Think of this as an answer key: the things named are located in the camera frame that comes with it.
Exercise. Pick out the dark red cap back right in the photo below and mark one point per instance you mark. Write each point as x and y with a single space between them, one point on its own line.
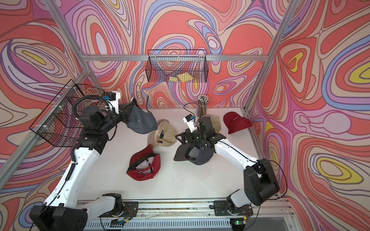
234 122

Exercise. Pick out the dark red cap front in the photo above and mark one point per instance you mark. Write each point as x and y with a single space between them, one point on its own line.
144 165

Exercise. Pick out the pencil cup with pencils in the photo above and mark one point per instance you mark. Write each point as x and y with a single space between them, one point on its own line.
202 105

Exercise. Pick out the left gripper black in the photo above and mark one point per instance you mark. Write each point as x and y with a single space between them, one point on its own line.
124 110

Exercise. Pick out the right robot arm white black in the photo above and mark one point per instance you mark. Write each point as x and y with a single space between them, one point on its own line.
259 179

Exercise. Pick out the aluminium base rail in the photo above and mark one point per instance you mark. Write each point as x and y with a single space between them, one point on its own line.
205 214

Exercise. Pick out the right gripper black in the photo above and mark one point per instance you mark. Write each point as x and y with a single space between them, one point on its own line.
189 134

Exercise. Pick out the beige cap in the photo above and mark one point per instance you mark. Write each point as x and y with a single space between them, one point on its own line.
216 123
165 134

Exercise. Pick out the yellow sticky notes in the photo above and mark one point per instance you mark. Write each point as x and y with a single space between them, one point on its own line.
184 77

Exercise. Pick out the black wire basket back wall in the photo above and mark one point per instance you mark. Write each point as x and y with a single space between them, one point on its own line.
164 63

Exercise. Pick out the black wire basket wall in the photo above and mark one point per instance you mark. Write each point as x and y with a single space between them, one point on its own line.
57 124
164 63

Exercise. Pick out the black wire basket left wall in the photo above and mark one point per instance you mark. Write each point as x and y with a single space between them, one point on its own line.
57 124

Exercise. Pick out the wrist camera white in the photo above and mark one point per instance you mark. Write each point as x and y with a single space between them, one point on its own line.
113 98
190 121

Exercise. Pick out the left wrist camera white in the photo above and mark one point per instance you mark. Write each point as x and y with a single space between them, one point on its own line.
113 98

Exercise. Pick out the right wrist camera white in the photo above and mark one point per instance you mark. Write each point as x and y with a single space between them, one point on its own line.
190 121

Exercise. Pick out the dark red cap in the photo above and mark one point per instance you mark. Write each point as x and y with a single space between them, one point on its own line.
234 122
144 165

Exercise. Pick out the dark grey cap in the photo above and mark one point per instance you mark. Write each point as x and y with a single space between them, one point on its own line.
141 122
196 155

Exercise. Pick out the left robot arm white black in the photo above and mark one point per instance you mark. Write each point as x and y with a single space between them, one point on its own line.
60 211

